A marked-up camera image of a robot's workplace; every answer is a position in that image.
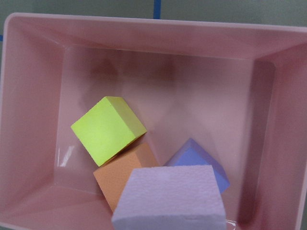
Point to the purple foam block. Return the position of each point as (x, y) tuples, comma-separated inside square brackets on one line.
[(191, 153)]

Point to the pink foam block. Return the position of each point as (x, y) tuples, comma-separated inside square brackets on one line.
[(171, 198)]

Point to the pink plastic bin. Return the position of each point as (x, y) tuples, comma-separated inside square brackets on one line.
[(239, 90)]

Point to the yellow foam block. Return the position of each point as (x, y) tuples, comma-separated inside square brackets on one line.
[(108, 128)]

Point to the orange foam block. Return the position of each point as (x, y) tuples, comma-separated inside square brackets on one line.
[(112, 176)]

